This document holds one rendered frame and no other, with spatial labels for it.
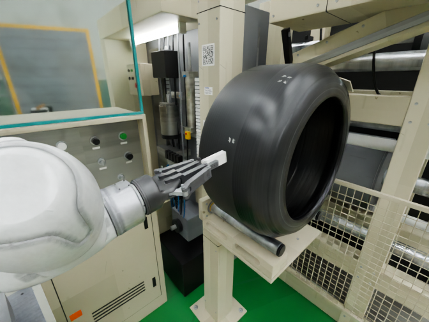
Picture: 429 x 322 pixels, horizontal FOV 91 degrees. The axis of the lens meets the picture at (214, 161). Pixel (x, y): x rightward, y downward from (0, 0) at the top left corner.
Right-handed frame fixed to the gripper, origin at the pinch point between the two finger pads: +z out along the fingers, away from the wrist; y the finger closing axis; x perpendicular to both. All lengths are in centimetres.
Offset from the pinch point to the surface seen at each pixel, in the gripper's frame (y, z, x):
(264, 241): -5.4, 13.3, 34.3
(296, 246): -9, 29, 48
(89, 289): 59, -40, 73
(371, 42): -10, 68, -22
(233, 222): 9.0, 13.1, 34.6
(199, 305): 42, 7, 124
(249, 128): -3.9, 8.9, -6.5
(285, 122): -10.5, 14.0, -7.7
